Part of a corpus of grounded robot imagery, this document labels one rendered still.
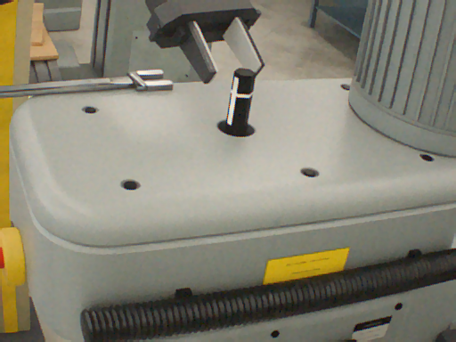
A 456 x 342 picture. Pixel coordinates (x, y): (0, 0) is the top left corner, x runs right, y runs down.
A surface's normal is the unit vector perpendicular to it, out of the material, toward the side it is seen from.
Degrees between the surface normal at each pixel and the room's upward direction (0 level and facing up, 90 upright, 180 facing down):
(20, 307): 90
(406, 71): 90
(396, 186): 45
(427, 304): 90
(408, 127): 90
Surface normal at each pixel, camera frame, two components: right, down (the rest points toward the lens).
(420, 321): 0.39, 0.51
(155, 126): 0.14, -0.86
